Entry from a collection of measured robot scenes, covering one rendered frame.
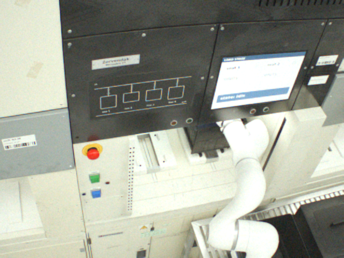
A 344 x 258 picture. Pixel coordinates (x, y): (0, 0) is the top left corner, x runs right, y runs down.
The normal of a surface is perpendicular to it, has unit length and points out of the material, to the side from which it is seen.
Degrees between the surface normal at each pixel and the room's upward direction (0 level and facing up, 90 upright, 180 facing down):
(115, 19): 90
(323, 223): 0
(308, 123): 90
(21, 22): 90
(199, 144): 93
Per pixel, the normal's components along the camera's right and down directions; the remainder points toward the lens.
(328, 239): 0.11, -0.64
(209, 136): 0.28, 0.79
